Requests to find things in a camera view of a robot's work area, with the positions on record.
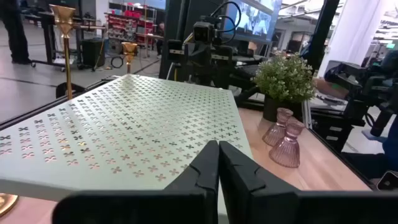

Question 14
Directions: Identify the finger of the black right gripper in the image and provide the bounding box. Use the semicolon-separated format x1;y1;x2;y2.
203;49;233;78
167;39;205;78

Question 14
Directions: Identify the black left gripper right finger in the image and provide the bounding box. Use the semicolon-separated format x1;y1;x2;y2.
218;140;398;224

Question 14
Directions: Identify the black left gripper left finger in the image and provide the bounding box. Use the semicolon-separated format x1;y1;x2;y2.
52;139;220;224

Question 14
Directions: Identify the pink ribbed glass candle holder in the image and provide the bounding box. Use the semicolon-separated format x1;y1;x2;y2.
269;117;305;169
262;107;294;147

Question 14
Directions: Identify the short brass candlestick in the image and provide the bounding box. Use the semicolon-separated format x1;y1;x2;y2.
121;42;139;75

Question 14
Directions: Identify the large display screen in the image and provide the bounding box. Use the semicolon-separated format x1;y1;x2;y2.
223;0;283;43

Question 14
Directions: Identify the potted green plant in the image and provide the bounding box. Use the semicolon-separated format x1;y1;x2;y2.
252;52;317;123

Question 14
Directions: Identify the red parts bin rack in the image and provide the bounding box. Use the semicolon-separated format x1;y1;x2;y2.
104;9;156;55

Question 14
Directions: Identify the green perforated metal shelf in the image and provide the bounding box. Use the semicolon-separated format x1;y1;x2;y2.
0;73;254;224

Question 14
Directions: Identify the black box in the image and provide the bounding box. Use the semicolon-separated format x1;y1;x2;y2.
81;39;106;68

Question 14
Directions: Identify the black phone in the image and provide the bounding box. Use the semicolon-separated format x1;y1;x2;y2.
376;170;398;192

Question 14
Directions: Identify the black work table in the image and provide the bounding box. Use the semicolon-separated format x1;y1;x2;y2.
23;11;108;71

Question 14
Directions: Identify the black equipment rig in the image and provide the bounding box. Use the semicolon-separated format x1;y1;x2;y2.
323;60;398;138

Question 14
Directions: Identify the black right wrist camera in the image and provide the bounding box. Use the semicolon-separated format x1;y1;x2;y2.
192;21;217;44

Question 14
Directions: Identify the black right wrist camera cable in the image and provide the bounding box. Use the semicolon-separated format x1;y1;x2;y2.
210;1;243;45

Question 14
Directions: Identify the black slanted post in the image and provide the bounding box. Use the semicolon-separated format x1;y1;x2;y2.
306;0;340;74

